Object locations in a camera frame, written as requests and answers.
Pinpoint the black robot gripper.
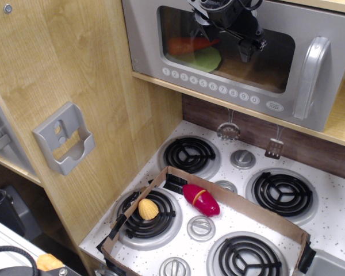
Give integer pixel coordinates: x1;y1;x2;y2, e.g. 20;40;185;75
188;0;266;63

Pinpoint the silver toy microwave door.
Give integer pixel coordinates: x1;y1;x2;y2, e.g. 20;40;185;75
122;1;345;131

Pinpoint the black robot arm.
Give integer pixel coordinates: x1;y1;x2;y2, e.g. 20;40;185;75
188;0;267;63

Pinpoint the light green toy plate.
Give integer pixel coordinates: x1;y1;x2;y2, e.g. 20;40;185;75
170;47;221;72

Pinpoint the orange toy carrot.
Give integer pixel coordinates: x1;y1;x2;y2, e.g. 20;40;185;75
167;37;221;55

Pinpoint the round hanging toy skimmer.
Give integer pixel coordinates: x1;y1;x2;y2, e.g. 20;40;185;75
216;109;241;142

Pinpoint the hanging toy spatula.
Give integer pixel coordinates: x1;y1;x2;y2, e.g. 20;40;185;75
264;125;284;160

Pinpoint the back left stove burner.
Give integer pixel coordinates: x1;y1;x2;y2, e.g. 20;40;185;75
157;136;221;180

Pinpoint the stove burner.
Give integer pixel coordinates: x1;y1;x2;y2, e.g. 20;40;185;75
206;231;289;276
157;136;221;180
245;168;319;226
118;188;182;251

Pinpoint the back grey stove knob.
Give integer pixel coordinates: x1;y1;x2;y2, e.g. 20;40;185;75
230;149;256;170

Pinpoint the grey stove knob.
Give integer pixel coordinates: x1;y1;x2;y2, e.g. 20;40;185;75
187;216;216;242
230;149;256;170
215;180;237;194
159;257;191;276

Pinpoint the middle grey stove knob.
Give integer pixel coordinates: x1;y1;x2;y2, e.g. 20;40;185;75
215;180;237;194

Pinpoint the red toy sweet potato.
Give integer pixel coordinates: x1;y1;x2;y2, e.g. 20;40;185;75
182;184;220;217

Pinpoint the back right stove burner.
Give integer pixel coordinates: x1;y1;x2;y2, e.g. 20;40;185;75
245;168;319;226

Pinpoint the brown cardboard barrier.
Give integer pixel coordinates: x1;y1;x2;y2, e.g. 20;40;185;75
98;167;316;275

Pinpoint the yellow toy corn piece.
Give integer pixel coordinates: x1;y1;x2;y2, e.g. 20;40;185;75
138;198;159;220

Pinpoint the centre grey stove knob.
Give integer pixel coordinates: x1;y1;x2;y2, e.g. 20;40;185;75
187;216;216;242

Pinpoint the front left stove burner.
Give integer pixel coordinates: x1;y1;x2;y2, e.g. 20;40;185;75
118;188;182;251

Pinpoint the front right stove burner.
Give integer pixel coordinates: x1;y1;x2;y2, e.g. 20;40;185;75
206;231;289;276

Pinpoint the silver screw in panel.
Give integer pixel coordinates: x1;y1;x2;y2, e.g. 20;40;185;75
3;3;13;14

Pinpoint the front grey stove knob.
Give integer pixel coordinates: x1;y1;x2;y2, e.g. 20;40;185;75
159;257;191;276

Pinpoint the grey toy sink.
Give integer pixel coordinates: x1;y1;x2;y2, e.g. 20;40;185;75
305;250;345;276

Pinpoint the black device on floor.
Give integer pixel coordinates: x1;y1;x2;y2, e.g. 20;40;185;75
0;185;43;241

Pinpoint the orange toy food piece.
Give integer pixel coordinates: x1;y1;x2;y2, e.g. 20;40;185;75
36;254;64;271

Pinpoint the grey wall phone holder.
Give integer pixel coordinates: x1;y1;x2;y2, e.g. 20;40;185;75
32;102;95;176

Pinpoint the black cable loop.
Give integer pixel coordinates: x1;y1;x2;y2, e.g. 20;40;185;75
0;246;38;276

